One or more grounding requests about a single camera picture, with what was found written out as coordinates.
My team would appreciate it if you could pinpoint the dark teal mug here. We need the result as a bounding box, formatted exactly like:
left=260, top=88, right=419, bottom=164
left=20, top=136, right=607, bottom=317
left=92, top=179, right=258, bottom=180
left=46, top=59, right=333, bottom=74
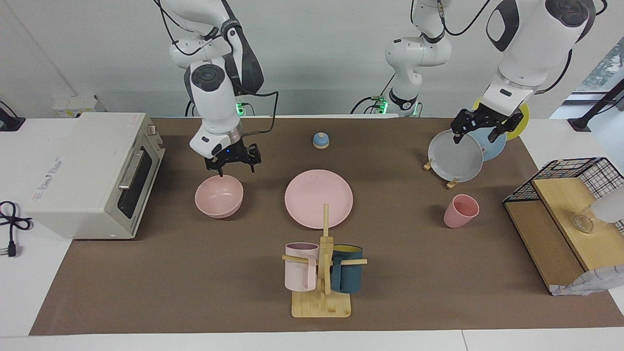
left=330, top=244, right=364, bottom=294

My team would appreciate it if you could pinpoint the black power cord with plug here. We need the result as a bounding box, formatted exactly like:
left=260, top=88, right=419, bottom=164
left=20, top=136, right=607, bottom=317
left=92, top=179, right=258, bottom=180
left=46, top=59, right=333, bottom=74
left=0, top=201, right=34, bottom=258

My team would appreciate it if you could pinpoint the yellow plate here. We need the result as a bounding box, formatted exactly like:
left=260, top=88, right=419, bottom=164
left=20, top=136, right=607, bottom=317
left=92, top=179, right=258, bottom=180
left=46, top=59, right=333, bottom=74
left=472, top=97, right=530, bottom=141

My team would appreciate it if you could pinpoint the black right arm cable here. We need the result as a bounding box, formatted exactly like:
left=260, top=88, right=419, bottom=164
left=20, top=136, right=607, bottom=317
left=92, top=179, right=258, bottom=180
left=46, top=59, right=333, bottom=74
left=155, top=0, right=280, bottom=138

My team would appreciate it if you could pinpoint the pink handleless cup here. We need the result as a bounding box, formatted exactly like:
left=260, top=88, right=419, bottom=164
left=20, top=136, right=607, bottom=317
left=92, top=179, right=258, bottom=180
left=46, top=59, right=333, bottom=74
left=443, top=194, right=480, bottom=229

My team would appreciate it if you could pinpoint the beige toaster oven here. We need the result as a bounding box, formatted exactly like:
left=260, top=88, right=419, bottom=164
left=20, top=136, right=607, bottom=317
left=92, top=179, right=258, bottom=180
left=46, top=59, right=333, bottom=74
left=24, top=112, right=166, bottom=240

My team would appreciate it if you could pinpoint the gray plate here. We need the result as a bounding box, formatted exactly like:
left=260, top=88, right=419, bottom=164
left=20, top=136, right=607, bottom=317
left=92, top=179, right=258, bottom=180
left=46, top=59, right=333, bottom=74
left=428, top=129, right=484, bottom=183

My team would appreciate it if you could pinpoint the wooden shelf with mesh ends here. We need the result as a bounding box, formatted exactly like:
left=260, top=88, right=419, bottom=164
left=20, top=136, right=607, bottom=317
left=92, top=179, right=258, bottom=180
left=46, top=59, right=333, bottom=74
left=503, top=157, right=624, bottom=296

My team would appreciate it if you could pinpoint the wooden plate rack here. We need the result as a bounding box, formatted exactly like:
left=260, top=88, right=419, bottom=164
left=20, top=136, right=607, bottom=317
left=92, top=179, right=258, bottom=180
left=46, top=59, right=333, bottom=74
left=423, top=157, right=461, bottom=190

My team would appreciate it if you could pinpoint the small clear glass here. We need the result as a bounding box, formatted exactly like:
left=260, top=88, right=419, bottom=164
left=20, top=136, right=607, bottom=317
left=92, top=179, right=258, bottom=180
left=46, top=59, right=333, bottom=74
left=573, top=213, right=595, bottom=234

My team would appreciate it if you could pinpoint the black clamp base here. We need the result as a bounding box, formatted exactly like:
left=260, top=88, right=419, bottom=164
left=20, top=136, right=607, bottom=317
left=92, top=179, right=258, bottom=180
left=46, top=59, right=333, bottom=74
left=0, top=100, right=26, bottom=132

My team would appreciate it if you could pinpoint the pink mug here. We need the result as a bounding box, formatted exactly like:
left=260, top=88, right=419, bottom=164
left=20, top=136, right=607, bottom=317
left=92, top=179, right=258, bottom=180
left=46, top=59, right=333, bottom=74
left=284, top=242, right=320, bottom=292

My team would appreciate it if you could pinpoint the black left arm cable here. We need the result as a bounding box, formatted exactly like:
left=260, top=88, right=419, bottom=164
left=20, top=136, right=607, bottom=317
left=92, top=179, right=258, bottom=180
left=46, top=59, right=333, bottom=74
left=411, top=0, right=610, bottom=96

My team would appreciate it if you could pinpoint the pink bowl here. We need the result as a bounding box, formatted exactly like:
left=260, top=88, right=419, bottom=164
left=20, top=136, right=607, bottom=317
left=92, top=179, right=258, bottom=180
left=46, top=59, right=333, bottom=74
left=195, top=175, right=244, bottom=219

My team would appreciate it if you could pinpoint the wooden mug tree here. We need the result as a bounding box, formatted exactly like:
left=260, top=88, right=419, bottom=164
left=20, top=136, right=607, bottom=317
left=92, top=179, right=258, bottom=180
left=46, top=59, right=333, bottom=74
left=282, top=204, right=368, bottom=318

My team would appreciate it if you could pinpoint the brown table mat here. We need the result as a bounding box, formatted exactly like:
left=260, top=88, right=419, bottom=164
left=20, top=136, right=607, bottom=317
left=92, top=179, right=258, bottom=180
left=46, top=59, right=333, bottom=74
left=28, top=117, right=624, bottom=336

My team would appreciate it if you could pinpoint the translucent white object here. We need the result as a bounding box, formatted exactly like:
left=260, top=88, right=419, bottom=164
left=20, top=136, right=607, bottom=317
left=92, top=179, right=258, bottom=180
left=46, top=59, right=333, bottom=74
left=589, top=187, right=624, bottom=223

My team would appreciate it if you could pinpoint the black metal stand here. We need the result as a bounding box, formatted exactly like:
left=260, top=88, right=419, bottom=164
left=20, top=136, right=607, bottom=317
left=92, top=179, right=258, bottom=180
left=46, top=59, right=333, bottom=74
left=568, top=78, right=624, bottom=132

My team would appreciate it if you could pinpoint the light blue plate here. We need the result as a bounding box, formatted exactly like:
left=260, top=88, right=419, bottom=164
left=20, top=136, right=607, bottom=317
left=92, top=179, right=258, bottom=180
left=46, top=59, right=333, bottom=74
left=474, top=126, right=507, bottom=162

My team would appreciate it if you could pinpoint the pink plate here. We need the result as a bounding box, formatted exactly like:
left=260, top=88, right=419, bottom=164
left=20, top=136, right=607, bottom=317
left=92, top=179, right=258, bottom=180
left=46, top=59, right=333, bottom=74
left=285, top=169, right=354, bottom=230

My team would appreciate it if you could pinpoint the black arm base cable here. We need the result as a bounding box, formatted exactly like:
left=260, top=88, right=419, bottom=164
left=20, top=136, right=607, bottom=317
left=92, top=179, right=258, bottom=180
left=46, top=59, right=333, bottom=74
left=350, top=72, right=396, bottom=116

